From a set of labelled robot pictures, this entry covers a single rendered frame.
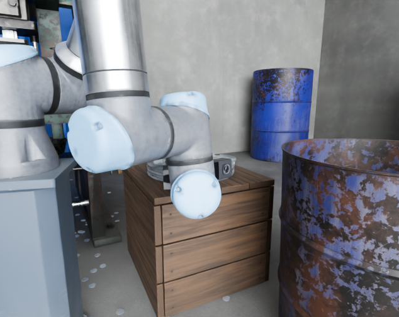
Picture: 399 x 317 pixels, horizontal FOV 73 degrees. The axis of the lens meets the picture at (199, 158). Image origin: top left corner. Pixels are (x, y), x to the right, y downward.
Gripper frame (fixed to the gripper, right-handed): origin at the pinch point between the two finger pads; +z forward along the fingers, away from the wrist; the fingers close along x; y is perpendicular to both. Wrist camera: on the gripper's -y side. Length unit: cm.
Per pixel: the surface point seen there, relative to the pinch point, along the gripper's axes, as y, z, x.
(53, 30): 58, 71, -58
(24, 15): 58, 44, -54
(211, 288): -5.7, -0.6, 36.5
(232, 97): -71, 227, -43
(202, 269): -3.0, -2.1, 29.6
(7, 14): 62, 39, -52
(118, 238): 27, 39, 36
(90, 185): 36, 36, 12
